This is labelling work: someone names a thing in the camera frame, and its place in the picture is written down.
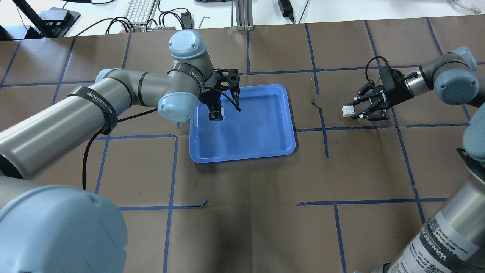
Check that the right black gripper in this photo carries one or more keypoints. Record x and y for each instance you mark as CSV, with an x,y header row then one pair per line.
x,y
394,94

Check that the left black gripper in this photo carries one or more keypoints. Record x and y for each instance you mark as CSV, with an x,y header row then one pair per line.
x,y
208,99

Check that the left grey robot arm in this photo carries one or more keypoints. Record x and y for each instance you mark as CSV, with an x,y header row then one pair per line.
x,y
66,229

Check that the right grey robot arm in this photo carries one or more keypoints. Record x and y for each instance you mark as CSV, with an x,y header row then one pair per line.
x,y
452,239

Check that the blue plastic tray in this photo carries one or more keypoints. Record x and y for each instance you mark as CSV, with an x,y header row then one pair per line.
x,y
263,127

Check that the small black power brick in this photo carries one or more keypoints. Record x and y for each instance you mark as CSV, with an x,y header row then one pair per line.
x,y
187,21

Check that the brown paper table mat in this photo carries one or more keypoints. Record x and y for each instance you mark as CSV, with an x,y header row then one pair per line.
x,y
349,198

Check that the black power adapter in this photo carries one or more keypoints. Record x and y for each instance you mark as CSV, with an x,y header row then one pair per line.
x,y
286,10

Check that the white computer keyboard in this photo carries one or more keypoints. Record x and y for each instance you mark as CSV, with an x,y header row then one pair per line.
x,y
138,12

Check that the aluminium frame post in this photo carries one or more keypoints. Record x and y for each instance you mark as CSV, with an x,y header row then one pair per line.
x,y
244,15

